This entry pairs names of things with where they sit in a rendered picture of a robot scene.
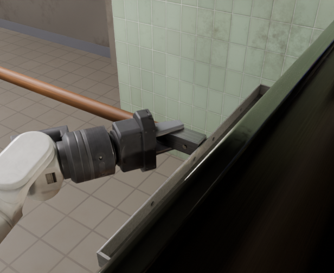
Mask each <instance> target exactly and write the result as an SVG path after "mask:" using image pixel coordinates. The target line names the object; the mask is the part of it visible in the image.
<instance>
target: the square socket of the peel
mask: <svg viewBox="0 0 334 273"><path fill-rule="evenodd" d="M206 138H207V136H206V135H205V134H202V133H199V132H196V131H193V130H191V129H188V128H185V127H184V129H181V130H179V131H175V132H172V133H169V134H165V135H162V136H158V137H156V142H157V143H159V144H162V145H165V146H168V147H170V148H173V149H175V150H178V151H180V152H183V153H186V154H188V155H191V154H192V153H193V152H194V151H195V150H196V149H197V148H198V147H199V146H200V145H201V144H202V143H203V142H204V141H205V140H206Z"/></svg>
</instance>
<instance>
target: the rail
mask: <svg viewBox="0 0 334 273"><path fill-rule="evenodd" d="M333 48H334V20H333V21H332V22H331V23H330V24H329V25H328V26H327V28H326V29H325V30H324V31H323V32H322V33H321V34H320V35H319V36H318V37H317V38H316V39H315V40H314V41H313V42H312V44H311V45H310V46H309V47H308V48H307V49H306V50H305V51H304V52H303V53H302V54H301V55H300V56H299V57H298V58H297V60H296V61H295V62H294V63H293V64H292V65H291V66H290V67H289V68H288V70H286V71H285V72H284V73H283V74H282V76H281V77H280V78H279V79H278V80H277V81H276V82H275V83H274V84H273V86H272V87H271V88H270V89H269V90H268V91H267V92H266V93H265V94H264V95H263V96H262V97H261V98H260V99H259V100H258V102H257V103H256V104H255V105H254V106H253V107H252V108H251V109H250V110H249V111H248V112H247V113H246V114H245V115H244V116H243V117H242V119H241V120H240V121H239V122H238V123H237V124H236V125H235V126H234V127H233V128H232V129H231V130H230V131H229V132H228V133H227V135H226V136H225V137H224V138H223V139H222V140H221V141H220V142H219V143H218V144H217V145H216V146H215V147H214V148H213V149H212V150H211V152H210V153H209V154H208V155H207V156H206V157H205V158H204V159H203V160H202V161H201V162H200V163H199V164H198V165H197V166H196V168H195V169H194V170H193V171H192V172H191V173H190V174H189V175H188V176H187V177H186V178H185V179H184V180H183V181H182V182H181V184H180V185H179V186H178V187H177V188H176V189H175V190H174V191H173V193H172V194H171V195H169V196H168V197H167V198H166V200H165V201H164V202H163V203H162V204H161V205H160V206H159V207H158V208H157V210H156V211H155V212H154V213H153V214H152V215H151V216H150V217H149V218H148V219H147V220H146V221H145V222H144V223H143V224H142V226H141V227H140V228H139V229H138V230H137V231H136V232H135V233H134V234H133V235H132V236H131V237H130V238H129V239H128V240H127V241H126V243H125V244H124V245H123V246H122V247H121V248H120V249H119V250H118V251H117V252H116V253H115V254H114V255H113V256H112V257H111V259H110V260H109V261H108V262H107V263H106V264H105V265H104V266H103V267H102V268H101V269H100V270H99V271H98V272H97V273H159V271H160V270H161V269H162V267H163V266H164V265H165V263H166V262H167V261H168V260H169V258H170V257H171V256H172V254H173V253H174V252H175V251H176V249H177V248H178V247H179V246H180V244H181V243H182V242H183V241H184V239H185V238H186V236H187V235H188V234H189V233H190V231H191V230H192V229H193V228H194V226H195V225H196V224H197V222H198V221H199V220H200V219H201V217H202V216H203V215H204V214H205V212H206V211H207V209H209V207H210V206H211V204H212V203H213V202H214V200H215V199H216V198H217V197H218V195H219V194H220V193H221V192H222V190H223V189H224V188H225V186H226V185H227V184H228V183H229V181H230V180H231V178H232V177H233V176H234V175H235V173H236V172H237V171H238V170H239V168H240V167H241V166H242V164H243V163H244V162H245V161H246V159H247V158H248V157H249V156H250V154H251V153H252V152H253V151H254V149H255V148H256V147H257V145H258V144H259V143H260V141H261V140H262V139H263V138H264V136H265V135H266V134H267V132H268V131H269V130H270V129H271V127H272V126H273V125H274V124H275V122H276V121H277V120H278V118H279V117H280V116H281V114H282V113H283V112H284V110H285V109H286V108H287V107H288V105H289V104H290V103H291V102H292V100H293V99H294V98H295V96H296V95H297V94H298V93H299V91H300V90H301V89H302V88H303V86H304V85H305V83H306V82H307V81H308V80H309V78H310V77H311V76H312V74H313V73H314V72H315V71H316V69H317V68H318V67H319V66H320V64H321V63H322V62H323V61H324V59H325V58H326V57H327V55H328V54H329V53H330V51H331V50H332V49H333Z"/></svg>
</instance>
